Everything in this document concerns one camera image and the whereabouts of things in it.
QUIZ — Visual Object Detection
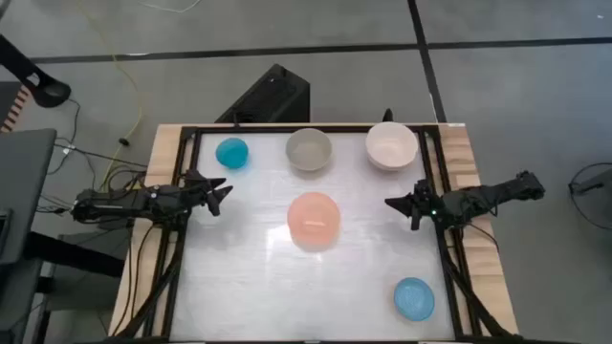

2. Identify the white cable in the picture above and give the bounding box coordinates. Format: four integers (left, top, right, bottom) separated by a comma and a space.
137, 0, 203, 15

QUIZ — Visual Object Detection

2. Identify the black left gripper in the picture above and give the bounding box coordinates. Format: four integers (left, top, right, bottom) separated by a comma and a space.
182, 169, 234, 217

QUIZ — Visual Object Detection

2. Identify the white bowl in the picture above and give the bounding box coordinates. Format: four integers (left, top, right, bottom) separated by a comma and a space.
364, 120, 420, 173

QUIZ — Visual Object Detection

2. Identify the black metal table frame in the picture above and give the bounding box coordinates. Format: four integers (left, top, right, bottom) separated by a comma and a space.
113, 122, 523, 344

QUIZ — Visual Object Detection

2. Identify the black cable bundle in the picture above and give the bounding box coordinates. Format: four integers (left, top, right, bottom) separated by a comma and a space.
36, 97, 149, 217

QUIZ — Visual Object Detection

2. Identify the pink bowl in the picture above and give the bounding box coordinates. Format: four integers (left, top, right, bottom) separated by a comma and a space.
286, 191, 342, 249

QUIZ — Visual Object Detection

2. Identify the black box case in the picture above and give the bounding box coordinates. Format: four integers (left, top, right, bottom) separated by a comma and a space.
214, 63, 312, 125

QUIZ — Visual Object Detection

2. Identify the grey bowl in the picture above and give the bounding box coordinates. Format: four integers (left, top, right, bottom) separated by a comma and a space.
285, 127, 334, 173

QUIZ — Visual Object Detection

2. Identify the yellow cable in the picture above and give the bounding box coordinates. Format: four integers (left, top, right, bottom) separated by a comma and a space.
75, 0, 144, 192

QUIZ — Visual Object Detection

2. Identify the striped wooden rack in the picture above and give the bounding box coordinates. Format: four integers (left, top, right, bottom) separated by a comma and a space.
0, 84, 33, 135

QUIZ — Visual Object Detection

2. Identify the light blue bowl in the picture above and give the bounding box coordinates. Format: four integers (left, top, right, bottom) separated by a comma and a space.
393, 276, 437, 323

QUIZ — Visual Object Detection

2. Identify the black looped cable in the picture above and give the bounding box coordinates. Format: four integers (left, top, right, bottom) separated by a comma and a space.
567, 161, 612, 232

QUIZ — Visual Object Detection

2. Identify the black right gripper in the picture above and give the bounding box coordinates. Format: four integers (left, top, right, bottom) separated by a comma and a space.
383, 179, 448, 232

